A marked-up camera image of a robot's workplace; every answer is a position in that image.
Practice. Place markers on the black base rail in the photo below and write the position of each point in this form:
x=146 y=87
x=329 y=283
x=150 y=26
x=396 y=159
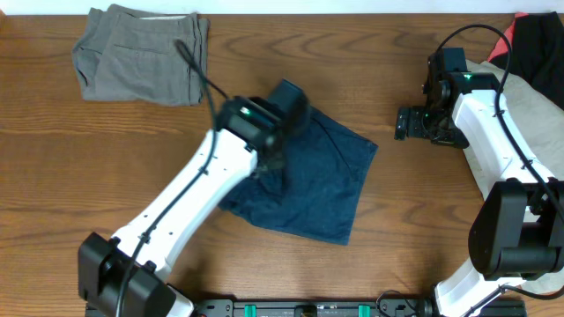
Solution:
x=388 y=306

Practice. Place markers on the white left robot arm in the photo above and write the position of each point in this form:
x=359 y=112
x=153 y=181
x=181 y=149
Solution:
x=127 y=274

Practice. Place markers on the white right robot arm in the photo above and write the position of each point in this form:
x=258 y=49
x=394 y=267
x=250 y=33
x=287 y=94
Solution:
x=517 y=235

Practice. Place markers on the khaki beige shorts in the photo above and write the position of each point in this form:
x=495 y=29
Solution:
x=541 y=123

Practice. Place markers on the red garment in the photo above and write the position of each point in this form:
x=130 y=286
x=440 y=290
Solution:
x=500 y=47

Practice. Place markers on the navy blue shorts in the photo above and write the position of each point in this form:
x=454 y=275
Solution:
x=316 y=194

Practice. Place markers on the folded grey shorts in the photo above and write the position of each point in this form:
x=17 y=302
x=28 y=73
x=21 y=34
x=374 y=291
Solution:
x=125 y=55

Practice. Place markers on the black t-shirt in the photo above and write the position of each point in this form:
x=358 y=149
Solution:
x=537 y=45

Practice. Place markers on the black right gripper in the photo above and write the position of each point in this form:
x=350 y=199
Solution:
x=455 y=137

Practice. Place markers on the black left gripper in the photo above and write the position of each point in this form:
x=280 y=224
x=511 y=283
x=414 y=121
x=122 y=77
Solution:
x=278 y=159

